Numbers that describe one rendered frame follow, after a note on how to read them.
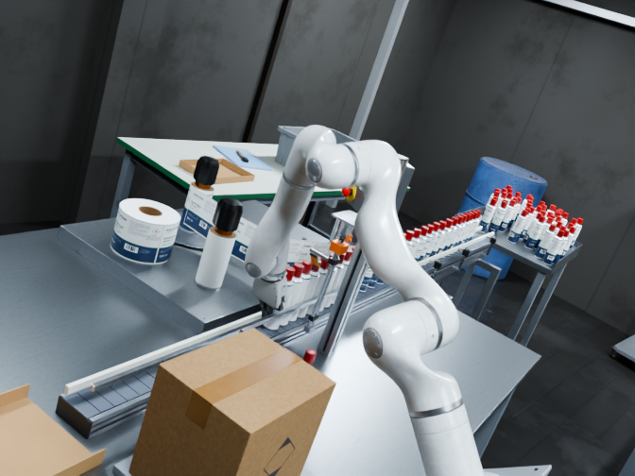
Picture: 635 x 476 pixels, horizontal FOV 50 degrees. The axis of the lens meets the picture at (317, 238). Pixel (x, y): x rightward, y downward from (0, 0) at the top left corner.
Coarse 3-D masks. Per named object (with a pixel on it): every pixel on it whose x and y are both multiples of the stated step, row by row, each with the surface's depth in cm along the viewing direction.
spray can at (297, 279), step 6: (294, 264) 207; (300, 264) 209; (300, 270) 207; (294, 276) 208; (300, 276) 209; (294, 282) 207; (300, 282) 208; (294, 288) 208; (294, 294) 209; (288, 300) 209; (294, 300) 210; (288, 306) 210; (282, 318) 212; (288, 318) 213; (282, 324) 212
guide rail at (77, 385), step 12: (228, 324) 196; (240, 324) 200; (204, 336) 186; (168, 348) 175; (180, 348) 179; (132, 360) 165; (144, 360) 168; (108, 372) 158; (120, 372) 162; (72, 384) 150; (84, 384) 153
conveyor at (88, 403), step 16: (368, 288) 263; (304, 320) 222; (272, 336) 205; (112, 384) 160; (128, 384) 162; (144, 384) 164; (80, 400) 151; (96, 400) 153; (112, 400) 155; (128, 400) 157
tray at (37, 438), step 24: (0, 408) 148; (24, 408) 150; (0, 432) 142; (24, 432) 144; (48, 432) 146; (0, 456) 136; (24, 456) 138; (48, 456) 140; (72, 456) 142; (96, 456) 140
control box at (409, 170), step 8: (408, 168) 198; (408, 176) 199; (400, 184) 200; (408, 184) 201; (352, 192) 210; (360, 192) 206; (400, 192) 201; (352, 200) 209; (360, 200) 205; (400, 200) 202
